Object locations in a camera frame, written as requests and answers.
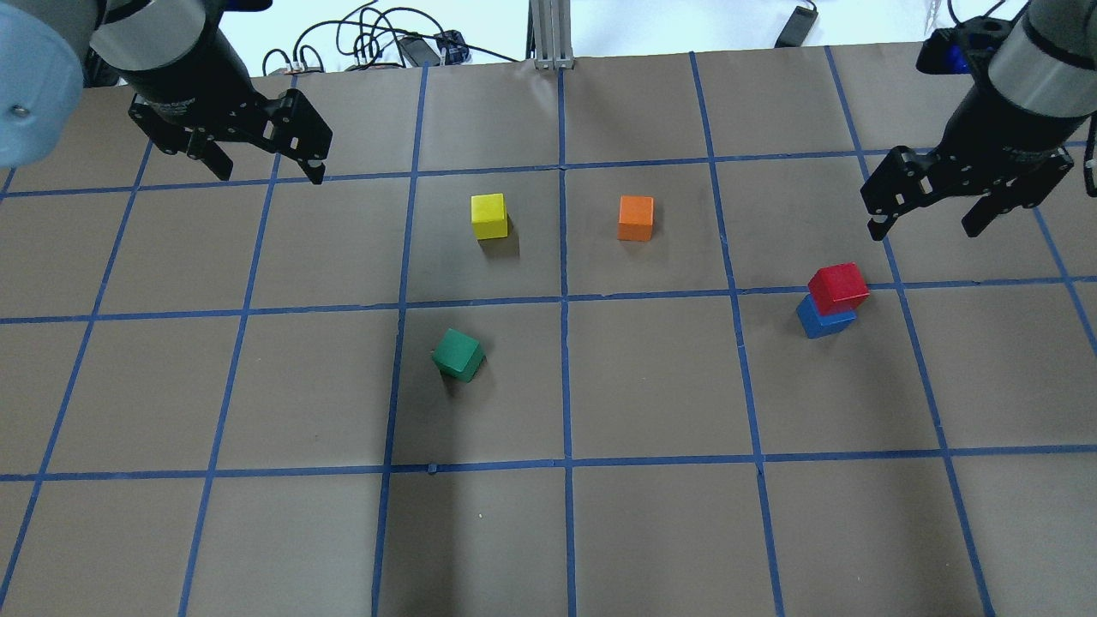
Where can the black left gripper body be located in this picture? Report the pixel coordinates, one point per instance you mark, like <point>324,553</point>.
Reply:
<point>187,75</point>

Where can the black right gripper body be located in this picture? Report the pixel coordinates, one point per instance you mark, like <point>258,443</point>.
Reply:
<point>986,118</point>

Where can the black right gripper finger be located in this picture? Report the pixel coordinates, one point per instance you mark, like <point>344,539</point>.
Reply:
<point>986,210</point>
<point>879,225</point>

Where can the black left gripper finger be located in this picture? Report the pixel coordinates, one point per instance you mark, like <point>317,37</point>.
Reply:
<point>217,161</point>
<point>314,169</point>

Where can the red wooden block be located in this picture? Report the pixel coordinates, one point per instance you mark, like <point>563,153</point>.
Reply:
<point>838,288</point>

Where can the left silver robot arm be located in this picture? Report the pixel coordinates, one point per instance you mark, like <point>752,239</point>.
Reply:
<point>45,47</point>

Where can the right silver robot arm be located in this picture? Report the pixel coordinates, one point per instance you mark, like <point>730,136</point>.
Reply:
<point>1034,85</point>

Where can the blue wooden block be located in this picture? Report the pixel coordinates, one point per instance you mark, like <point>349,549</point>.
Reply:
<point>817,325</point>

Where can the yellow wooden block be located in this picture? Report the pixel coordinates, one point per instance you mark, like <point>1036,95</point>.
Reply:
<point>489,216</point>

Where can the green wooden block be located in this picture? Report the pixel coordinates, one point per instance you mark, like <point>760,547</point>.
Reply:
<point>458,355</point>

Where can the orange wooden block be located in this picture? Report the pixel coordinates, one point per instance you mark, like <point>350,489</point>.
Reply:
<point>636,218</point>

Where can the black power adapter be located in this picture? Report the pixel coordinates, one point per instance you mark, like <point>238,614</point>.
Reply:
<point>797,27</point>

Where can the brown paper table cover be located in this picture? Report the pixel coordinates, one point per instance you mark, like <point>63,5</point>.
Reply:
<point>219,398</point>

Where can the aluminium frame post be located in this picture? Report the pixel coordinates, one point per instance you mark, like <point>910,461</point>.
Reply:
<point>549,37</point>

